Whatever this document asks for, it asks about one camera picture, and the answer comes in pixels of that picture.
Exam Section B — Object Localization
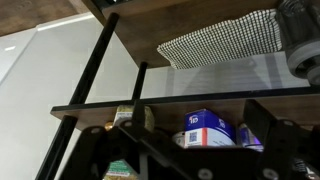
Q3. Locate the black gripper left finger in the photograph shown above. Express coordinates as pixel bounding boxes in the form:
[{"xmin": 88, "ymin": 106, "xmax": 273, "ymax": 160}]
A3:
[{"xmin": 58, "ymin": 99, "xmax": 175, "ymax": 180}]

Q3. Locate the grey shaker cup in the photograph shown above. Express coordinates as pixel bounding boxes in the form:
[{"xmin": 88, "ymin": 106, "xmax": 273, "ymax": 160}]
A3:
[{"xmin": 277, "ymin": 0, "xmax": 320, "ymax": 87}]

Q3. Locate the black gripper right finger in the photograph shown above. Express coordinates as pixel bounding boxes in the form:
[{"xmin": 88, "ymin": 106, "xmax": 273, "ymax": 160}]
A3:
[{"xmin": 244, "ymin": 99, "xmax": 320, "ymax": 180}]

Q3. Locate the white blue red carton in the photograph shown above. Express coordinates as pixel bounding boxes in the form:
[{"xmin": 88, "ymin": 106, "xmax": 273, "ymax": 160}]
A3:
[{"xmin": 183, "ymin": 108, "xmax": 238, "ymax": 149}]

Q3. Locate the dark wood black-frame shelf unit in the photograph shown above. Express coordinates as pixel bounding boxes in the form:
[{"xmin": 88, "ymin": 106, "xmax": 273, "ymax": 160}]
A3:
[{"xmin": 34, "ymin": 0, "xmax": 320, "ymax": 180}]

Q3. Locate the white plastic bottle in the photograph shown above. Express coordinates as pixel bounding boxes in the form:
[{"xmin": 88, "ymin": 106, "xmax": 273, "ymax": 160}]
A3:
[{"xmin": 237, "ymin": 123, "xmax": 265, "ymax": 153}]

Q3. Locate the reddish brown jar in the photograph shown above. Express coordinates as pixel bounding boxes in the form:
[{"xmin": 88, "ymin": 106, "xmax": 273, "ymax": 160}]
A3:
[{"xmin": 104, "ymin": 121, "xmax": 115, "ymax": 132}]

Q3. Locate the checkered cloth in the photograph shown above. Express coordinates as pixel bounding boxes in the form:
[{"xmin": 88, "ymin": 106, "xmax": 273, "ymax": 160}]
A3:
[{"xmin": 156, "ymin": 8, "xmax": 284, "ymax": 71}]

